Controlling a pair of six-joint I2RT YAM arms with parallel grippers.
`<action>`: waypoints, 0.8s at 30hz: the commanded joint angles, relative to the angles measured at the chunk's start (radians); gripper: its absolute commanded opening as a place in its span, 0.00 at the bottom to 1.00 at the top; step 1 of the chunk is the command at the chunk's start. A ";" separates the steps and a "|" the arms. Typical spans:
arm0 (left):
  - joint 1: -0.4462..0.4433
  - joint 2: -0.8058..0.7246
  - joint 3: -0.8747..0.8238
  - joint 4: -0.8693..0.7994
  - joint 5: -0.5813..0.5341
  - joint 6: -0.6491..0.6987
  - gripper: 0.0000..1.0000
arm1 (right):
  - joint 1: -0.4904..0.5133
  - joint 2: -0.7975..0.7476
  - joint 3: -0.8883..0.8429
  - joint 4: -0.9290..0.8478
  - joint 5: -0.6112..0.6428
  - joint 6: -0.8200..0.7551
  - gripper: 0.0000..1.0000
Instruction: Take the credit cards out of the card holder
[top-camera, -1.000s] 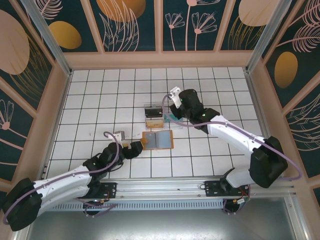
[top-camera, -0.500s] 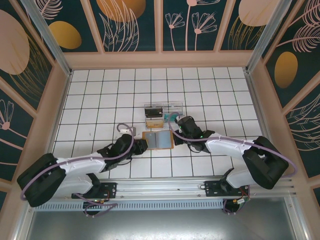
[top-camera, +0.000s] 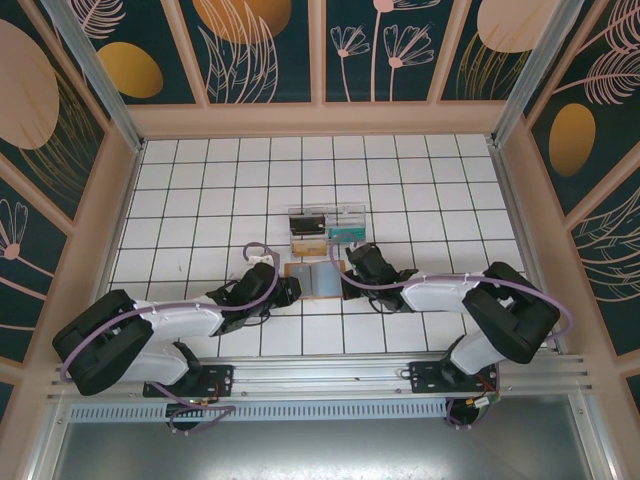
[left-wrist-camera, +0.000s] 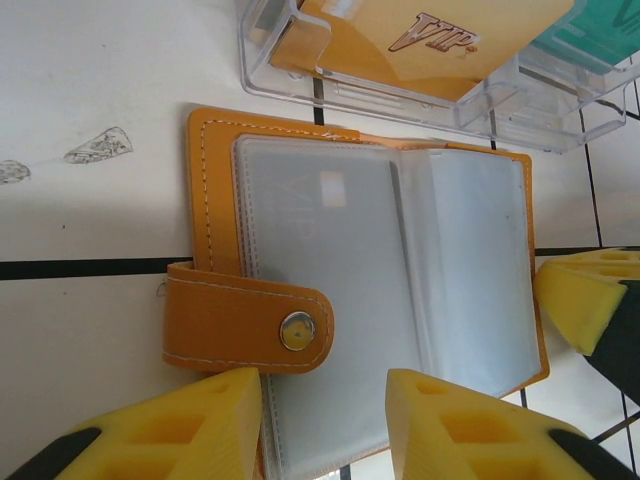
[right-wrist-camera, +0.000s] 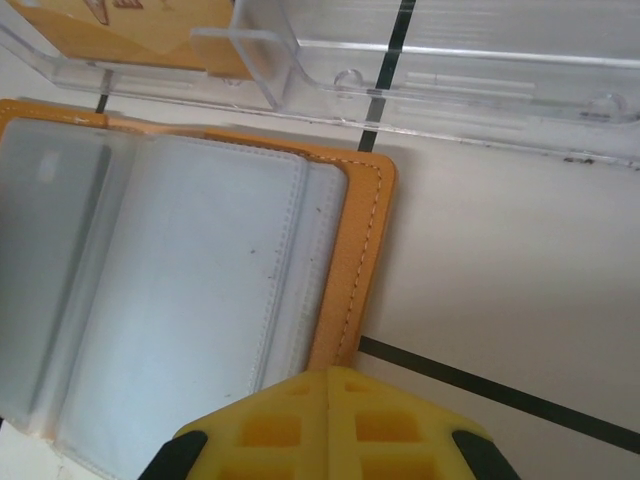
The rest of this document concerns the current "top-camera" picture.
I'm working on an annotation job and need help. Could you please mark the aluminium mounting rail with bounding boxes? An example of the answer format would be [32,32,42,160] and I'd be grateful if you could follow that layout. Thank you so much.
[47,353,592,402]

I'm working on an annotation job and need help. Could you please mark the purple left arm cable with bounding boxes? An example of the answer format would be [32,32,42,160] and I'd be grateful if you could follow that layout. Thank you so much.
[59,241,281,384]

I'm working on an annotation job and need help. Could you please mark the aluminium frame post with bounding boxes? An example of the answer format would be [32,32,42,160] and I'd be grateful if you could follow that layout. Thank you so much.
[40,0,147,154]
[488,0,584,147]

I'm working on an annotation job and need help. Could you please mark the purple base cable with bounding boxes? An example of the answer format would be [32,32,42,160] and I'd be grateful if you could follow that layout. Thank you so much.
[152,382,234,436]
[446,398,484,431]

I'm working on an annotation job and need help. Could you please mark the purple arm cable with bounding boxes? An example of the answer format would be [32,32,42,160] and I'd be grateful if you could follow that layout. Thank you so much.
[329,238,576,346]
[59,241,281,384]

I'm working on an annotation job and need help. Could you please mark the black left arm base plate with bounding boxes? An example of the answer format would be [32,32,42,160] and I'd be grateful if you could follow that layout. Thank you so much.
[142,363,236,400]

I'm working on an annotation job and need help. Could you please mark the clear plastic organizer box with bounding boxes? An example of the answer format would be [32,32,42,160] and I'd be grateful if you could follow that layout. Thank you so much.
[287,202,370,262]

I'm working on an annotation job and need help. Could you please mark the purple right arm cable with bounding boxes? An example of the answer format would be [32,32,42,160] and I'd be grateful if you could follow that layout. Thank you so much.
[329,238,576,346]

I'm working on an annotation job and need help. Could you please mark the orange board with grey pad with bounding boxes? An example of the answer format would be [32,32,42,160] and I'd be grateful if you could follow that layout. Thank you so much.
[282,258,347,302]

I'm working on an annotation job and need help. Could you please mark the black credit card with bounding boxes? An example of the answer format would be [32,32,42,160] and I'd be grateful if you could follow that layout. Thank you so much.
[289,214,325,237]

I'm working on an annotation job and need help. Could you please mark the teal credit card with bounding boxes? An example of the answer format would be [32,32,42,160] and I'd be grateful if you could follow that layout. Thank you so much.
[327,226,369,242]

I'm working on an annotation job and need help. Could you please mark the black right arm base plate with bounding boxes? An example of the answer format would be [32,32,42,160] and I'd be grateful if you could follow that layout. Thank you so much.
[407,359,501,397]

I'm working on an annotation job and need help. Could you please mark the yellow credit card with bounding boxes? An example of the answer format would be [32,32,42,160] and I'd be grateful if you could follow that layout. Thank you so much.
[291,240,330,259]

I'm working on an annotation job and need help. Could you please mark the slotted grey cable duct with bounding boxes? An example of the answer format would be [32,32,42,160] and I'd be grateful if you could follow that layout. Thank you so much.
[67,401,450,422]

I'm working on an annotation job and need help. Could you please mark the aluminium side rail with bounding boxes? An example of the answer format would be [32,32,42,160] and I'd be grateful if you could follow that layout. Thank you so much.
[487,142,571,357]

